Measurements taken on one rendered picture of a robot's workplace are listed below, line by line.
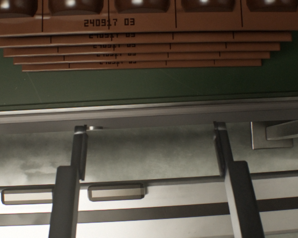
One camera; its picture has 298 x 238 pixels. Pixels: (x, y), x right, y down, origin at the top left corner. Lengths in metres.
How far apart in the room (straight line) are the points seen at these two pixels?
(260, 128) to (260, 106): 0.72
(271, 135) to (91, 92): 0.70
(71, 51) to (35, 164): 0.74
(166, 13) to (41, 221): 0.19
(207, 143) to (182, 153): 0.05
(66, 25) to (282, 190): 0.21
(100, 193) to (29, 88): 0.10
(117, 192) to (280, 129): 0.58
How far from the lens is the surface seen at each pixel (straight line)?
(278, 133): 0.87
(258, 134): 0.94
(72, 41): 0.18
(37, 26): 0.16
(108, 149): 0.91
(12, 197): 0.31
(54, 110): 0.23
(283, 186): 0.33
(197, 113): 0.22
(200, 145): 0.92
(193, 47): 0.19
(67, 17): 0.16
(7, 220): 0.33
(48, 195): 0.31
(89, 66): 0.22
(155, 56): 0.21
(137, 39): 0.17
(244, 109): 0.22
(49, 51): 0.19
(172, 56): 0.21
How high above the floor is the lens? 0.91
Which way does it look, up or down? 84 degrees down
